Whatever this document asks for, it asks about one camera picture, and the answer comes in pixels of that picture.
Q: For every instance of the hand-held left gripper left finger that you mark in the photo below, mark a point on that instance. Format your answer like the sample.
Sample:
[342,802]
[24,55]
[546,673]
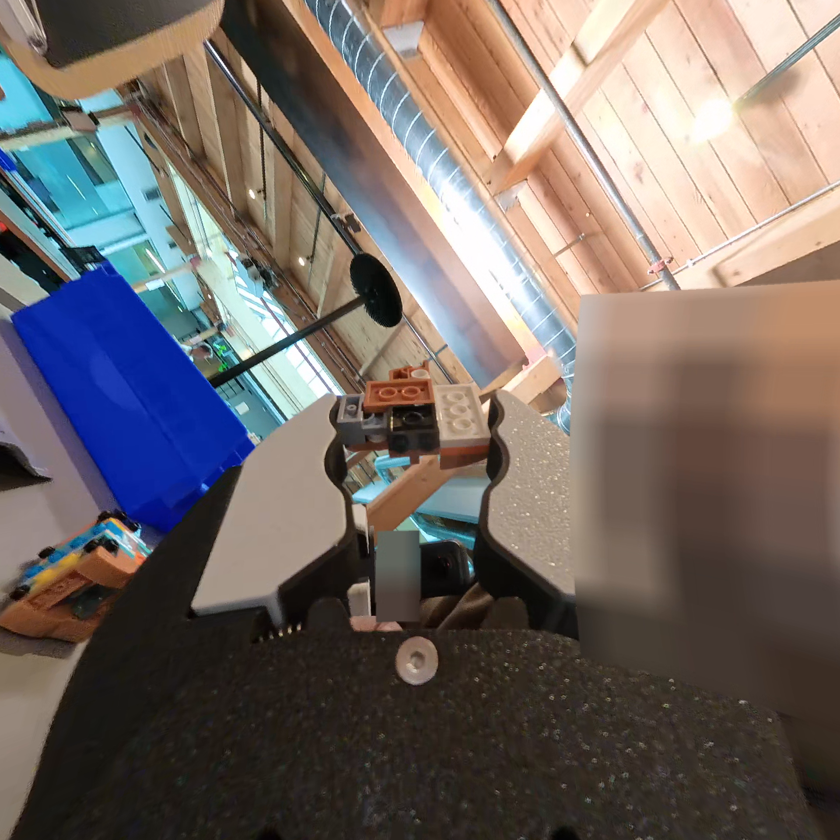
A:
[275,525]

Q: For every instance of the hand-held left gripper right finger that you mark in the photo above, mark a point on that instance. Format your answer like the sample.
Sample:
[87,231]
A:
[531,499]

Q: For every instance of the small brown brick assembly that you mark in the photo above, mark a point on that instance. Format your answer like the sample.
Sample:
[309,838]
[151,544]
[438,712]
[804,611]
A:
[413,420]

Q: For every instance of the grey desk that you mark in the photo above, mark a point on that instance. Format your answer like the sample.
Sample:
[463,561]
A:
[39,525]

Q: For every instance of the person's left hand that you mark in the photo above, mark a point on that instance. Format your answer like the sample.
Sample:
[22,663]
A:
[377,625]

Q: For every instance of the blue plastic bin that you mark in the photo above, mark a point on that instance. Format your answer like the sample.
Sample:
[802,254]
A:
[131,394]

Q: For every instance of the multicoloured brick model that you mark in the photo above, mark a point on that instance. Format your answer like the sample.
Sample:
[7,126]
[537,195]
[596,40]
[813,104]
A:
[72,584]

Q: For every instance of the black floor lamp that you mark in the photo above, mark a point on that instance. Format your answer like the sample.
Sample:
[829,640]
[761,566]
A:
[374,289]

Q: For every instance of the instruction booklet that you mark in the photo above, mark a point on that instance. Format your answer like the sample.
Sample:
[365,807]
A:
[19,466]

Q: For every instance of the ceiling spot light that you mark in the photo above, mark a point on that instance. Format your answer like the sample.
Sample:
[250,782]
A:
[712,118]

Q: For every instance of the silver spiral air duct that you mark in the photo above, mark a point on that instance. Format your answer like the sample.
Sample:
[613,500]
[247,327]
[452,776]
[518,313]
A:
[446,170]

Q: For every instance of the rectangular metal air duct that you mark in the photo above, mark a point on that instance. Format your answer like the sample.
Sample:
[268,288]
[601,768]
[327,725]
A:
[367,177]

